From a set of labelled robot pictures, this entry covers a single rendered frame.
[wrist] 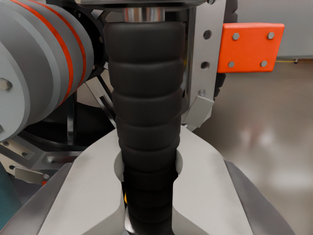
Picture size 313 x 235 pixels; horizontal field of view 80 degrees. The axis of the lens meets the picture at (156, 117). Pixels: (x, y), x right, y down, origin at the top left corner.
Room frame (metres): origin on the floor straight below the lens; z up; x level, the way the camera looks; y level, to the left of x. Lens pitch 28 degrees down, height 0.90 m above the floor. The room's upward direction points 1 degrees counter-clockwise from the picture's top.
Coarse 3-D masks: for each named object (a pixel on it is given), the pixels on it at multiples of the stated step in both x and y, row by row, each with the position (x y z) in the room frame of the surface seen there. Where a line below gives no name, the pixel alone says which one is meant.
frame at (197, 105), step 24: (216, 0) 0.30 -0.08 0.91; (192, 24) 0.34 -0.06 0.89; (216, 24) 0.30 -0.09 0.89; (192, 48) 0.30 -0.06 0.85; (216, 48) 0.30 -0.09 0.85; (192, 72) 0.30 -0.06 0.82; (216, 72) 0.30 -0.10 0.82; (192, 96) 0.30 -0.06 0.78; (192, 120) 0.29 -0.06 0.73; (0, 144) 0.34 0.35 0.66; (24, 144) 0.35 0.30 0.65; (24, 168) 0.30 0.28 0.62; (48, 168) 0.30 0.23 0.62
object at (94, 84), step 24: (72, 0) 0.40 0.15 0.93; (96, 24) 0.40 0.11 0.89; (96, 48) 0.44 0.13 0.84; (96, 72) 0.40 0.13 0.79; (72, 96) 0.40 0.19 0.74; (96, 96) 0.40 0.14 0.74; (48, 120) 0.46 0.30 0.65; (72, 120) 0.40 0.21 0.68; (96, 120) 0.52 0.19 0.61; (48, 144) 0.38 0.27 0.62; (72, 144) 0.39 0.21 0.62
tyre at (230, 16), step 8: (232, 0) 0.38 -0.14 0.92; (232, 8) 0.38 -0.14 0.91; (224, 16) 0.38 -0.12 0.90; (232, 16) 0.38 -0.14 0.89; (216, 80) 0.38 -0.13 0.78; (224, 80) 0.39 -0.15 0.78; (216, 88) 0.38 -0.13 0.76; (216, 96) 0.38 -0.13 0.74; (24, 136) 0.39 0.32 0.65; (32, 144) 0.38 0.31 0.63; (40, 144) 0.39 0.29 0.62
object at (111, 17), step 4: (108, 12) 0.85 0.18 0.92; (112, 12) 0.81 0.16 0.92; (116, 12) 0.81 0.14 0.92; (104, 16) 0.85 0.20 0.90; (108, 16) 0.81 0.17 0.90; (112, 16) 0.81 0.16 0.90; (116, 16) 0.81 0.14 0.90; (120, 16) 0.81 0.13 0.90; (108, 20) 0.81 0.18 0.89; (112, 20) 0.81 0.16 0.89; (116, 20) 0.81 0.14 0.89; (120, 20) 0.81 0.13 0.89
